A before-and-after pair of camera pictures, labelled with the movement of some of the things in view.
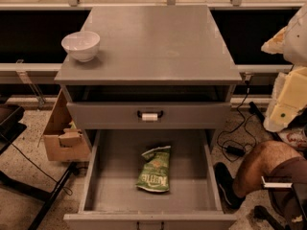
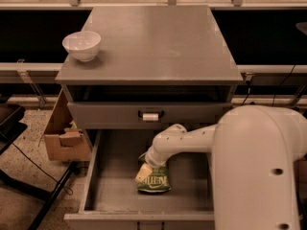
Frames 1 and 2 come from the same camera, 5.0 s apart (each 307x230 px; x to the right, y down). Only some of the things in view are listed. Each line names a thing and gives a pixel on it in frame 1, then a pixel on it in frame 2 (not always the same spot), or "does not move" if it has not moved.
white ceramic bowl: (82, 45) does not move
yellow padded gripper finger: (289, 98) → (144, 173)
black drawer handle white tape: (150, 116) does not move
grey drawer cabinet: (158, 67) does not move
